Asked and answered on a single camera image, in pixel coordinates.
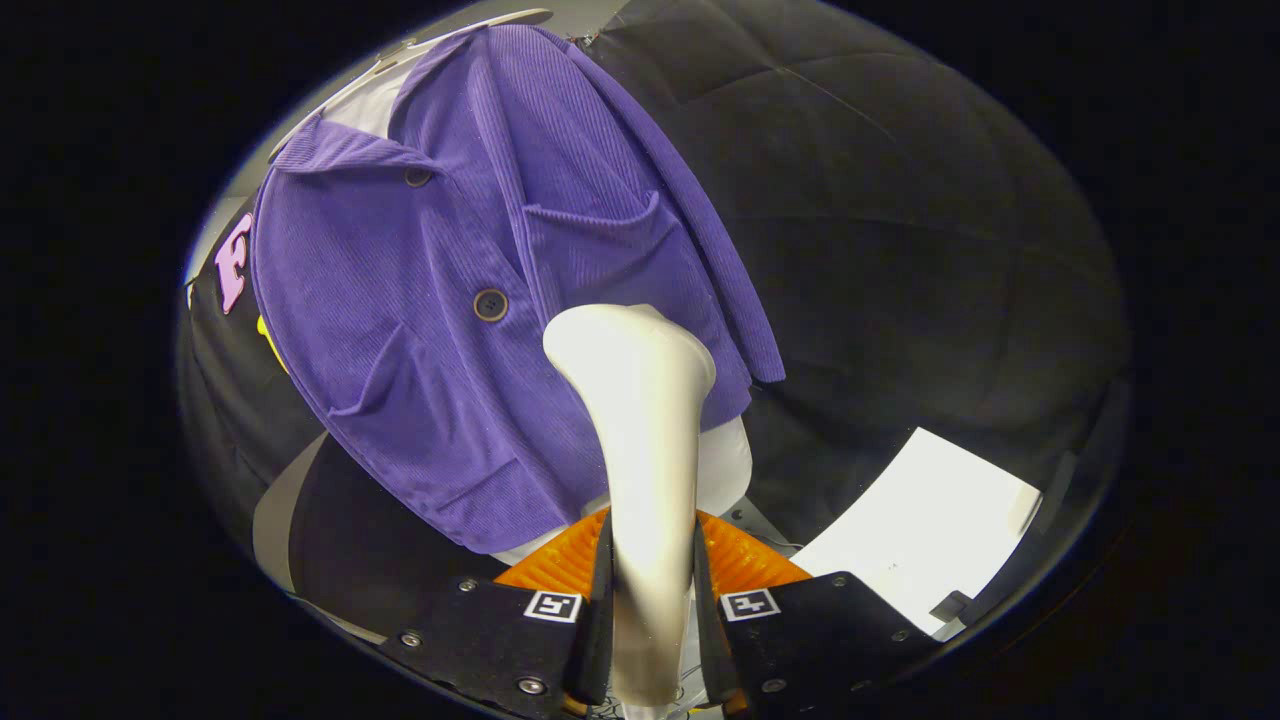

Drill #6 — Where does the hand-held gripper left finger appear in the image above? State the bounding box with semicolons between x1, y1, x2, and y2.
378;507;614;720

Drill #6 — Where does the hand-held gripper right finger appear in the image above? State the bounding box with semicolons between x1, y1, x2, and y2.
692;509;942;718

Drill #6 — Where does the white garment steamer head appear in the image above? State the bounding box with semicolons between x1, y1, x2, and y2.
542;302;718;707

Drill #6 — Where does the purple corduroy jacket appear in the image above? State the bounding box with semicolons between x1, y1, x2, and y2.
249;24;787;555

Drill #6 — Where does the white clothes hanger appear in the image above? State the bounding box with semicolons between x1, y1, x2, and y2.
267;8;554;162

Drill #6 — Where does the white flat board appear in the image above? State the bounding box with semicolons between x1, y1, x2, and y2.
789;426;1044;642

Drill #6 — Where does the grey drawer cabinet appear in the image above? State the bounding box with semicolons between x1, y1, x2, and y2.
251;429;333;601

